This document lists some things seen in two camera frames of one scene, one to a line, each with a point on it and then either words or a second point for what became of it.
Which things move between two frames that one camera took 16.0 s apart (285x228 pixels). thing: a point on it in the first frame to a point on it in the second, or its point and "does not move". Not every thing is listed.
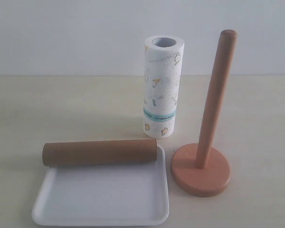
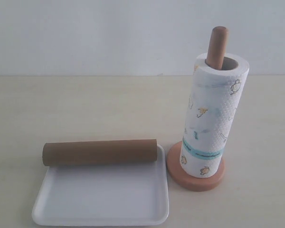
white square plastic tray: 115,194 does not move
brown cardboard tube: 123,152 does not move
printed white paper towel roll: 163,71 to 216,92
